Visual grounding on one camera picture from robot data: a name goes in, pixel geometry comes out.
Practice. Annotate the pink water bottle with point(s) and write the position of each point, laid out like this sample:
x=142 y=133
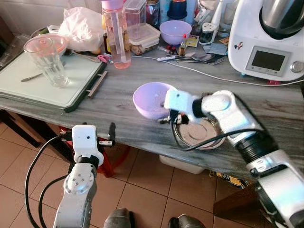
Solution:
x=118 y=42

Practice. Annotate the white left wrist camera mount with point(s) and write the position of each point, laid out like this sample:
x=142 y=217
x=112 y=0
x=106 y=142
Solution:
x=85 y=140

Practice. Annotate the grey robot foot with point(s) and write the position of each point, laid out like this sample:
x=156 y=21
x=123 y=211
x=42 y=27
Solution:
x=118 y=219
x=187 y=222

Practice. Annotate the small red-capped sauce bottle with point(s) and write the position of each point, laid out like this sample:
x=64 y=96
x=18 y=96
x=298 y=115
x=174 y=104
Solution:
x=183 y=46

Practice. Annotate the flat clear food container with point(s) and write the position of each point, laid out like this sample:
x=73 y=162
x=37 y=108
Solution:
x=145 y=38

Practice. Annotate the white box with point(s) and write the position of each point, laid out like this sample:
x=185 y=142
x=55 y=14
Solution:
x=187 y=165

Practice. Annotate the grey right robot foot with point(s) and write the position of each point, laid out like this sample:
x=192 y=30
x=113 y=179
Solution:
x=187 y=222

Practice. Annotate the orange-rimmed lidded bowl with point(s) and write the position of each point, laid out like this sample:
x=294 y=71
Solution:
x=59 y=42

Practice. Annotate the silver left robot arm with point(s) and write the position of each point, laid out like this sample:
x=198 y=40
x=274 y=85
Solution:
x=76 y=190

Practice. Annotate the grey left robot foot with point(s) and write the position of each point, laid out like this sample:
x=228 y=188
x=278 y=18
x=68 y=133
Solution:
x=118 y=219

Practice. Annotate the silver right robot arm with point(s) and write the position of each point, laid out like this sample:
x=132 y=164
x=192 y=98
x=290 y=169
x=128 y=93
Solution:
x=256 y=142

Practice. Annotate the red stool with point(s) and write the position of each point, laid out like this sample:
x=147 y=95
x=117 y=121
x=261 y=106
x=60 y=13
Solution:
x=107 y=164

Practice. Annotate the small purple bowl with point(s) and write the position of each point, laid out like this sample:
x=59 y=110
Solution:
x=175 y=29

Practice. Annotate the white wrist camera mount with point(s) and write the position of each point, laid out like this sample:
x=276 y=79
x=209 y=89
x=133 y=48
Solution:
x=179 y=100
x=85 y=140

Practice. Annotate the dark blue cup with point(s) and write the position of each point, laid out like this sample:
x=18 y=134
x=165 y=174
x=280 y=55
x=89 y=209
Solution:
x=177 y=9

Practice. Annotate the yellow card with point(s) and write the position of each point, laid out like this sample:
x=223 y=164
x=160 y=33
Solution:
x=192 y=41

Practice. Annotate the white plastic bag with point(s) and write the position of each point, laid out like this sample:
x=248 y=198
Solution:
x=81 y=28

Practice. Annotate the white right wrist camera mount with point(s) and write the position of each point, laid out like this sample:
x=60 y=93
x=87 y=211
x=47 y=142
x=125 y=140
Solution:
x=179 y=100

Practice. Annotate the tall clear storage container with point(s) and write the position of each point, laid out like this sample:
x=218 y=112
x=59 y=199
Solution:
x=136 y=12

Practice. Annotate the large purple plastic bowl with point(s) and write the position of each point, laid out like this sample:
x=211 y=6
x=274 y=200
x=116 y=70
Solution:
x=148 y=99

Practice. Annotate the pink clip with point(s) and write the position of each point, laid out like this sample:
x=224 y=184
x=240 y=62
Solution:
x=103 y=59

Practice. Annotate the white kitchen cooking machine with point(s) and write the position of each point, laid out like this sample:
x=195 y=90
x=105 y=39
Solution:
x=247 y=47

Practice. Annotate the clear drinking glass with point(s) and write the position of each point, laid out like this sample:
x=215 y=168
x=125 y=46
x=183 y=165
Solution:
x=50 y=64

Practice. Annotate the blue packet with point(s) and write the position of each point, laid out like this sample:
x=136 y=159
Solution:
x=217 y=48

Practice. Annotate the round metal plate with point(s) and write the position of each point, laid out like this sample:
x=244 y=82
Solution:
x=199 y=135

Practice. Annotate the metal spoon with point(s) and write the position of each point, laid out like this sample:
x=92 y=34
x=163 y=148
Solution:
x=32 y=76
x=204 y=58

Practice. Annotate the white tray with dark rim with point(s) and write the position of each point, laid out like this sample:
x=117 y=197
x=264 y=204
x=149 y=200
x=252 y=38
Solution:
x=28 y=92

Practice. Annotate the yellow and black box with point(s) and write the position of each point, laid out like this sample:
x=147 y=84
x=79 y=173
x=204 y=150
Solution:
x=232 y=179

